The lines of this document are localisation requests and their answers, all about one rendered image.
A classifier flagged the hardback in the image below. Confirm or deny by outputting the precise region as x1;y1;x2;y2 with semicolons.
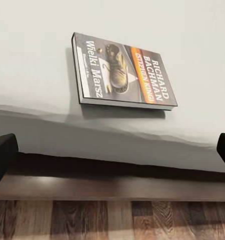
71;32;178;111

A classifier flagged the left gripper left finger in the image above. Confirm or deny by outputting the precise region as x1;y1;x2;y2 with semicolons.
0;133;19;181

